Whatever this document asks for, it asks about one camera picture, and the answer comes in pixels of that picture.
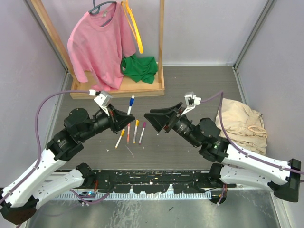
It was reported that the white marker blue end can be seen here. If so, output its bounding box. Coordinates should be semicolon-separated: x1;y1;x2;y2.
127;106;132;115

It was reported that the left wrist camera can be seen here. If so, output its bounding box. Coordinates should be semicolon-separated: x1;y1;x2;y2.
94;91;113;116

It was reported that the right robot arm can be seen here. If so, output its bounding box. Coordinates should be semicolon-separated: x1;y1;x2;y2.
144;103;301;202

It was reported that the beige cloth bag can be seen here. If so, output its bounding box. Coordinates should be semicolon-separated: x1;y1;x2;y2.
215;98;268;155

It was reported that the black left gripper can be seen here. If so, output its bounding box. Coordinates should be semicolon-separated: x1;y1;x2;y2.
79;103;134;142

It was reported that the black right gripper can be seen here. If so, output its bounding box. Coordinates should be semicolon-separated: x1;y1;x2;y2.
144;102;201;147

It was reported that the white pen purple end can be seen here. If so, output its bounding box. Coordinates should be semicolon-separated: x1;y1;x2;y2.
138;127;145;145

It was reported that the grey clothes hanger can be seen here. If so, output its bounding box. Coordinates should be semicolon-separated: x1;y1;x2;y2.
88;0;118;27

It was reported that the wooden rack base tray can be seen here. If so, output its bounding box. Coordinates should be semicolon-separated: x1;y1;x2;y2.
71;65;165;98

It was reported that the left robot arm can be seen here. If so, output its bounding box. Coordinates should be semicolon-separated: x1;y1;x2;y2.
0;105;135;225

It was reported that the green cloth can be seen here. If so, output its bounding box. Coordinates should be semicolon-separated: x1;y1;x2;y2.
121;55;158;84

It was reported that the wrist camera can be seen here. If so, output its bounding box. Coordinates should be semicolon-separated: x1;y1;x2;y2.
181;92;201;115
94;91;113;116

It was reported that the blue white pen cap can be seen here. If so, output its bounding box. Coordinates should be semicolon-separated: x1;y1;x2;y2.
129;95;135;107

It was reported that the white pen yellow end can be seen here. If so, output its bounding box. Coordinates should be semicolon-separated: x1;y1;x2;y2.
115;135;122;149

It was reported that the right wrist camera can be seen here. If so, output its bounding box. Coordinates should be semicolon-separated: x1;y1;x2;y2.
181;92;201;115

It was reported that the orange highlighter pen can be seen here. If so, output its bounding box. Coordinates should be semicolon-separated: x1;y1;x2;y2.
127;123;131;144

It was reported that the pink shirt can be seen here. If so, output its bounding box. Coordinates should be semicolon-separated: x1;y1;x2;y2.
67;2;136;91

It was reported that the white marker orange tip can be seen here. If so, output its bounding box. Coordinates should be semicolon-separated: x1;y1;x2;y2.
133;125;138;144

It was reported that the yellow hanger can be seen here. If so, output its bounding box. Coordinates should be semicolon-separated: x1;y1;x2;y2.
121;0;144;54

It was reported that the wooden rack right post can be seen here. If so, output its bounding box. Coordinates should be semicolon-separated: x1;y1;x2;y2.
158;0;165;84

